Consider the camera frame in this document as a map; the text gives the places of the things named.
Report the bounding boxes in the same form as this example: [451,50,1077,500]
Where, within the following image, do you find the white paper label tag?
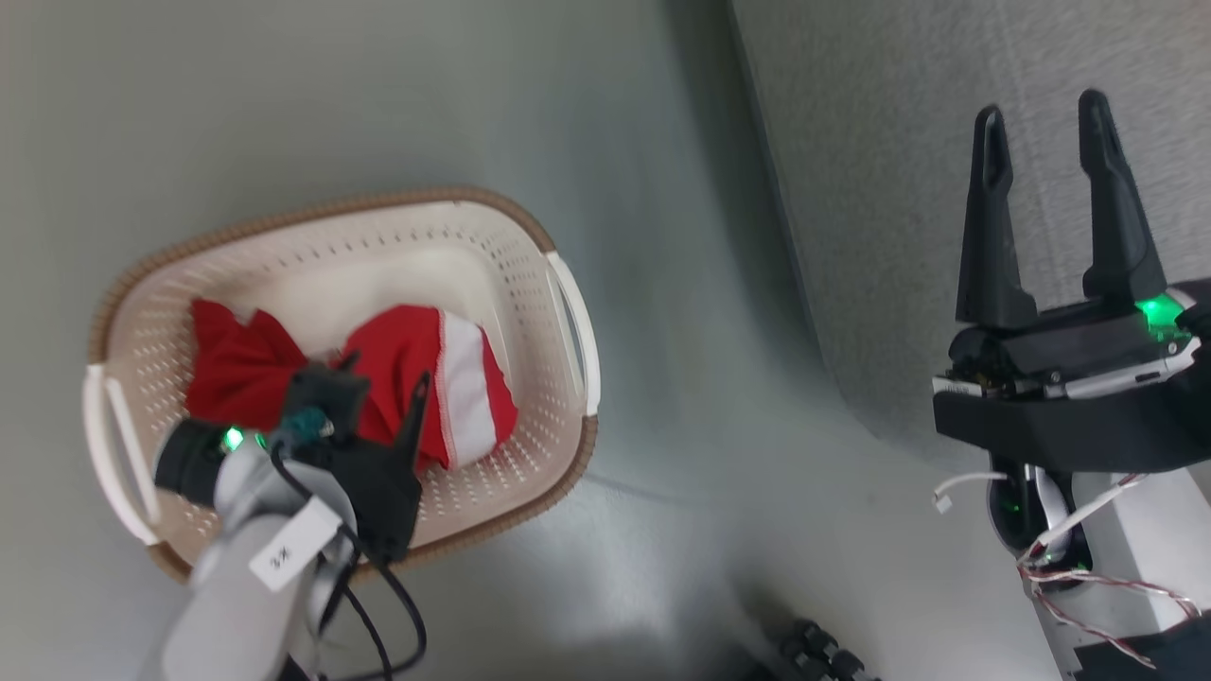
[249,496,342,594]

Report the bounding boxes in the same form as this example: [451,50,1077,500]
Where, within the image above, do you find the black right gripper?
[931,89,1211,475]

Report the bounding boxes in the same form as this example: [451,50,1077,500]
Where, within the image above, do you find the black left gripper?
[310,349,435,567]

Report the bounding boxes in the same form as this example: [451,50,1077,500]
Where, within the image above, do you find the grey fabric sofa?
[728,0,1211,474]

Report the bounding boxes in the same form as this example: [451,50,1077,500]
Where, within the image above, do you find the thin white cable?
[932,470,1009,515]

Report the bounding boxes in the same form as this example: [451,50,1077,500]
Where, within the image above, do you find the red white twisted wires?
[1016,471,1202,669]

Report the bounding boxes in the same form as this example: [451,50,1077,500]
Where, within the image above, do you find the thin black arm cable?
[269,443,429,681]

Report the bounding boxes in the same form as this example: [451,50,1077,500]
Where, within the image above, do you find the cream perforated laundry basket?
[81,185,603,584]

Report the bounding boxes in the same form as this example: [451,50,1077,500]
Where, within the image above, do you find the red and white garment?
[184,298,519,472]

